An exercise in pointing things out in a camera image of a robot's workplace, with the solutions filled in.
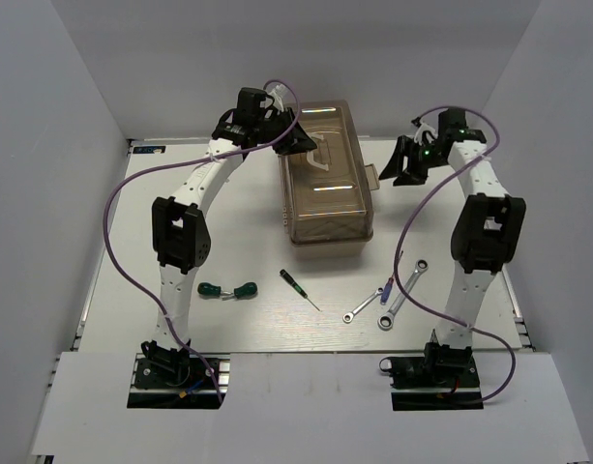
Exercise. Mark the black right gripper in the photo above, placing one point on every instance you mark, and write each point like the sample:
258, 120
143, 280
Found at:
413, 175

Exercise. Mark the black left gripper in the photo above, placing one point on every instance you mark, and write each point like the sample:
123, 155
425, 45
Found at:
296, 141

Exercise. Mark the beige plastic toolbox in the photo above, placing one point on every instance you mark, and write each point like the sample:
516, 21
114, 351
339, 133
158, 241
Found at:
328, 211

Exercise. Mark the blue red screwdriver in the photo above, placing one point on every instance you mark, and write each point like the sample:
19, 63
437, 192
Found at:
388, 287

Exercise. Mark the black green precision screwdriver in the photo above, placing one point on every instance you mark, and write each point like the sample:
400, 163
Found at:
289, 279

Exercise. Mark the large ratchet wrench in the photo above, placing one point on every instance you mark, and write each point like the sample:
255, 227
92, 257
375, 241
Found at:
386, 321

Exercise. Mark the green stubby screwdriver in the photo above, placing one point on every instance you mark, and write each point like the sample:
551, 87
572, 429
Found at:
209, 290
246, 291

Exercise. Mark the small ratchet wrench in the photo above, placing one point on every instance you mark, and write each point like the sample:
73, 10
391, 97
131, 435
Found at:
349, 316

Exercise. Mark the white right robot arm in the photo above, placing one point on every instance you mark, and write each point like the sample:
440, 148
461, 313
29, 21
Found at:
486, 234

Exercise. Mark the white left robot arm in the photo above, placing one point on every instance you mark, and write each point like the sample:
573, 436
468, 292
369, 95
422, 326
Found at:
180, 235

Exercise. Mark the blue label sticker left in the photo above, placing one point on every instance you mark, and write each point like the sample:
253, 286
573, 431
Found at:
149, 150

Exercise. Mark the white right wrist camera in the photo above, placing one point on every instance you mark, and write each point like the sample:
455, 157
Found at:
424, 133

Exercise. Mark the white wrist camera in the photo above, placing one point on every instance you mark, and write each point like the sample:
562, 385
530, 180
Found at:
424, 133
277, 91

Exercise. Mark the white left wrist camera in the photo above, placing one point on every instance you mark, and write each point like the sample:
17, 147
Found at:
277, 91

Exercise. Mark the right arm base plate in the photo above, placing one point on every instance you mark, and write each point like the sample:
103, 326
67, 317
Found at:
417, 386

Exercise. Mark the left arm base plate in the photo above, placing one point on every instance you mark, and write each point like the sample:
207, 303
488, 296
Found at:
154, 388

